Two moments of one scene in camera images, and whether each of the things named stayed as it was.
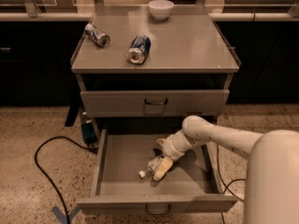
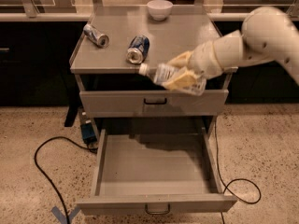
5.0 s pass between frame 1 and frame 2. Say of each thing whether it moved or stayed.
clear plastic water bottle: moved
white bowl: stayed
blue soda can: stayed
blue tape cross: stayed
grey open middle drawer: stayed
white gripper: moved
